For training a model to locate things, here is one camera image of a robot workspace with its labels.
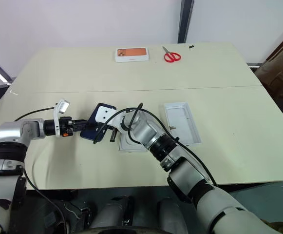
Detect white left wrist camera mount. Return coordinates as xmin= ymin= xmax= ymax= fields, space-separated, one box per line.
xmin=53 ymin=98 xmax=71 ymax=138

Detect dark blue phone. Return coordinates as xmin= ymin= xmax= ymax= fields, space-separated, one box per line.
xmin=80 ymin=103 xmax=118 ymax=143

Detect red handled scissors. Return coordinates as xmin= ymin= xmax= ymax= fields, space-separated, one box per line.
xmin=162 ymin=45 xmax=182 ymax=63

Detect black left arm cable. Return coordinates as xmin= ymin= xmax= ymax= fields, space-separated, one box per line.
xmin=14 ymin=105 xmax=69 ymax=234

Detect dark vertical wall post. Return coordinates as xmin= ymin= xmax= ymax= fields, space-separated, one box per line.
xmin=177 ymin=0 xmax=195 ymax=44

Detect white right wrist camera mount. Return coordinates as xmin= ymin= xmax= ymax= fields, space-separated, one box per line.
xmin=94 ymin=105 xmax=117 ymax=123

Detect dark grey rounded shape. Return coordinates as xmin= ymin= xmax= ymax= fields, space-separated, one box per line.
xmin=156 ymin=196 xmax=189 ymax=234
xmin=89 ymin=195 xmax=135 ymax=230

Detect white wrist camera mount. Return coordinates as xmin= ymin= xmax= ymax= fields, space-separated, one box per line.
xmin=94 ymin=105 xmax=117 ymax=123
xmin=53 ymin=98 xmax=71 ymax=138

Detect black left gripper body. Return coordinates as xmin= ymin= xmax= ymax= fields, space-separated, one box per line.
xmin=59 ymin=116 xmax=77 ymax=138

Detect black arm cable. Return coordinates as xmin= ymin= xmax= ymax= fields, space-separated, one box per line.
xmin=92 ymin=102 xmax=219 ymax=187
xmin=14 ymin=105 xmax=69 ymax=234

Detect white box with orange print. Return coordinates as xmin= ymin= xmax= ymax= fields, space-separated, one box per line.
xmin=114 ymin=47 xmax=151 ymax=63

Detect brown cardboard box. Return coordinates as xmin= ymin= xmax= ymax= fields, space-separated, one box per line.
xmin=252 ymin=26 xmax=283 ymax=101

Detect white box tray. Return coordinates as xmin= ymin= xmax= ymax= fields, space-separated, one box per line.
xmin=118 ymin=133 xmax=149 ymax=153

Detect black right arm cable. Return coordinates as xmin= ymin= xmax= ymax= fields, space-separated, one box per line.
xmin=92 ymin=102 xmax=219 ymax=187

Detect white box lid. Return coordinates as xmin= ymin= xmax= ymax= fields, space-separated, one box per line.
xmin=163 ymin=101 xmax=203 ymax=148

